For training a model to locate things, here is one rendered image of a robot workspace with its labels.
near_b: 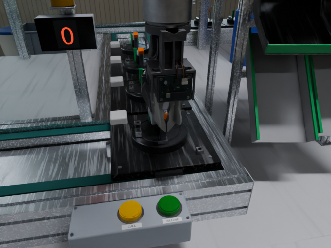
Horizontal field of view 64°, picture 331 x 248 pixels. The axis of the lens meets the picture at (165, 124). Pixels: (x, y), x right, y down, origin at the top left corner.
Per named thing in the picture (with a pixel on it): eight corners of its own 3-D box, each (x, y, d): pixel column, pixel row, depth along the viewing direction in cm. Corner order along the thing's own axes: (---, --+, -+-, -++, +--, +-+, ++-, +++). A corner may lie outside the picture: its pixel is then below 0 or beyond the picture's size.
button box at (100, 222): (190, 241, 49) (192, 219, 46) (74, 260, 46) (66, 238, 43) (182, 211, 55) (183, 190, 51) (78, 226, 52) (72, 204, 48)
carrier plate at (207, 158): (220, 168, 59) (221, 161, 57) (111, 181, 55) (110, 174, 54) (192, 115, 79) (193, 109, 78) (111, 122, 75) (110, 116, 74)
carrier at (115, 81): (191, 112, 80) (193, 74, 73) (111, 120, 76) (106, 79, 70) (175, 82, 100) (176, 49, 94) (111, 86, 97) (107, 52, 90)
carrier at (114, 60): (175, 81, 100) (175, 49, 94) (111, 86, 97) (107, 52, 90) (164, 61, 121) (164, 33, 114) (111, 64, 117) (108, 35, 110)
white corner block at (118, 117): (128, 130, 72) (126, 117, 70) (111, 131, 71) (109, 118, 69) (127, 121, 76) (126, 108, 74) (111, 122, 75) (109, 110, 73)
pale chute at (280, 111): (308, 142, 61) (318, 139, 56) (250, 142, 61) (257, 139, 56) (294, 33, 67) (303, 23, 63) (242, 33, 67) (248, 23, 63)
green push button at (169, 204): (182, 217, 47) (182, 210, 46) (160, 221, 47) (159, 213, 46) (177, 200, 51) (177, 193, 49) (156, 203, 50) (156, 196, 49)
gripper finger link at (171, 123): (170, 144, 50) (171, 100, 45) (165, 128, 54) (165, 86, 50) (186, 142, 50) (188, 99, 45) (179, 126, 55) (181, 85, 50)
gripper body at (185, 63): (149, 107, 43) (147, 30, 36) (144, 86, 50) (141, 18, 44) (195, 104, 44) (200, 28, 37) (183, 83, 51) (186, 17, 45)
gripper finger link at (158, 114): (153, 146, 49) (152, 102, 44) (149, 129, 54) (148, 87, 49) (170, 144, 50) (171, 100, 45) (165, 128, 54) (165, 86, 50)
